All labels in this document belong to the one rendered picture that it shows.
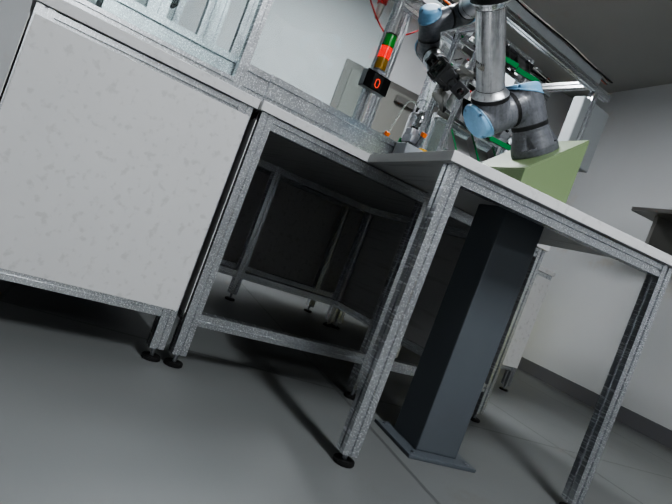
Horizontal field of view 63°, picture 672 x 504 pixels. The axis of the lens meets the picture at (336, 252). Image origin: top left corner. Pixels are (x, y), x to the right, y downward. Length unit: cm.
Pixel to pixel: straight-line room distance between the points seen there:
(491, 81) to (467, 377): 92
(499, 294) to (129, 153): 119
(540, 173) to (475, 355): 60
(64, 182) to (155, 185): 23
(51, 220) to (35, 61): 40
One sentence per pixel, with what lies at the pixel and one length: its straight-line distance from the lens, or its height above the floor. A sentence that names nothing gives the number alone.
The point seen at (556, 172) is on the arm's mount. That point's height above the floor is 98.
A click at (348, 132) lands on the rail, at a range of 197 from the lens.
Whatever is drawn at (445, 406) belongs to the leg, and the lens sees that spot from 186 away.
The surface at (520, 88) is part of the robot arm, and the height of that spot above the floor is 118.
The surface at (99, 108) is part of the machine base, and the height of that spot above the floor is 65.
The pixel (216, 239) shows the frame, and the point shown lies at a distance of 173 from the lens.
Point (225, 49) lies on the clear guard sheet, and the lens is 177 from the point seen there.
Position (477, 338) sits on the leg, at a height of 41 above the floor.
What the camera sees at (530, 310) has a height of 57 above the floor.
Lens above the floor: 54
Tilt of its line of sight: 1 degrees down
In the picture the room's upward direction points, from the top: 21 degrees clockwise
